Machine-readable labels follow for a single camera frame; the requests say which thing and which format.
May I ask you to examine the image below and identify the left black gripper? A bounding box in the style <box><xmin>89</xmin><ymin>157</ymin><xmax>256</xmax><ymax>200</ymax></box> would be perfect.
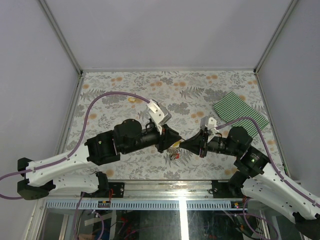
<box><xmin>123</xmin><ymin>124</ymin><xmax>183</xmax><ymax>156</ymax></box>

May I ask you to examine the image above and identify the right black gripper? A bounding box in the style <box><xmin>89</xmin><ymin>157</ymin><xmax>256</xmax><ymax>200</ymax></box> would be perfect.
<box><xmin>179</xmin><ymin>128</ymin><xmax>240</xmax><ymax>158</ymax></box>

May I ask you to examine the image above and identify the large metal keyring with keys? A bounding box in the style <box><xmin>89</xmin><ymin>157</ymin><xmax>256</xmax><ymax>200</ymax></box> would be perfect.
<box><xmin>166</xmin><ymin>147</ymin><xmax>180</xmax><ymax>161</ymax></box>

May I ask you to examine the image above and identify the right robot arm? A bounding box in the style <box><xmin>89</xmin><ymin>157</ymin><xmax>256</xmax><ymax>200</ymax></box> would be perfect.
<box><xmin>179</xmin><ymin>126</ymin><xmax>320</xmax><ymax>240</ymax></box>

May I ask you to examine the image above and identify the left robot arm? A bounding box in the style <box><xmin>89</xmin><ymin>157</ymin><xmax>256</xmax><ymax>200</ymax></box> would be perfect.
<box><xmin>17</xmin><ymin>118</ymin><xmax>181</xmax><ymax>200</ymax></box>

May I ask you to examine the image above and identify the green striped folded cloth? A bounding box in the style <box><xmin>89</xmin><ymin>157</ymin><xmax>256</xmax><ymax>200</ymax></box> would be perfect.
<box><xmin>213</xmin><ymin>91</ymin><xmax>269</xmax><ymax>131</ymax></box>

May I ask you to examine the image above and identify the key with yellow tag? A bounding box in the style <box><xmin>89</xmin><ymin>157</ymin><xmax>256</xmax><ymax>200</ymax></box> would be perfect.
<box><xmin>128</xmin><ymin>97</ymin><xmax>137</xmax><ymax>103</ymax></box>

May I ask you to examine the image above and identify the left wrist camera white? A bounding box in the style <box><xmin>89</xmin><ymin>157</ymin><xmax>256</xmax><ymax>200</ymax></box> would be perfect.
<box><xmin>147</xmin><ymin>99</ymin><xmax>172</xmax><ymax>135</ymax></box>

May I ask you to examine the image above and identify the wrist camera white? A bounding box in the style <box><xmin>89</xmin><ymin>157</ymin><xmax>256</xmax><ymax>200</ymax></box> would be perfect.
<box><xmin>200</xmin><ymin>116</ymin><xmax>219</xmax><ymax>136</ymax></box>
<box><xmin>147</xmin><ymin>99</ymin><xmax>172</xmax><ymax>135</ymax></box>

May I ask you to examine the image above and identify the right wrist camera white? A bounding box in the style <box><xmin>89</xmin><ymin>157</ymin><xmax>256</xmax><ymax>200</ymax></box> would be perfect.
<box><xmin>200</xmin><ymin>116</ymin><xmax>219</xmax><ymax>136</ymax></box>

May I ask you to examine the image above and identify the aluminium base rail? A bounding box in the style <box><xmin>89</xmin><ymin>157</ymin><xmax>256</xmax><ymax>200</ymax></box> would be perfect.
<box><xmin>59</xmin><ymin>179</ymin><xmax>276</xmax><ymax>201</ymax></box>

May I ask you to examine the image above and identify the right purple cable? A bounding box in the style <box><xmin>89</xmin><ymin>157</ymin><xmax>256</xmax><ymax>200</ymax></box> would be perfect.
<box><xmin>216</xmin><ymin>116</ymin><xmax>320</xmax><ymax>205</ymax></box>

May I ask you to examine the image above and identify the purple cable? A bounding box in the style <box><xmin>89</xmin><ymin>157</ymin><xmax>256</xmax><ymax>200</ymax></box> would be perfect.
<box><xmin>216</xmin><ymin>116</ymin><xmax>320</xmax><ymax>205</ymax></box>
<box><xmin>0</xmin><ymin>91</ymin><xmax>152</xmax><ymax>200</ymax></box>

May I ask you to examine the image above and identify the white slotted cable duct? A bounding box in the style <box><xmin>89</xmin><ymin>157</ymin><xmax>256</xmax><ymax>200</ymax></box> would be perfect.
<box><xmin>45</xmin><ymin>199</ymin><xmax>243</xmax><ymax>211</ymax></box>

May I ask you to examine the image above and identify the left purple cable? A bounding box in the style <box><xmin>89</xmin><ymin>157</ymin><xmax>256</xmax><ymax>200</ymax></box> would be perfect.
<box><xmin>0</xmin><ymin>91</ymin><xmax>152</xmax><ymax>200</ymax></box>

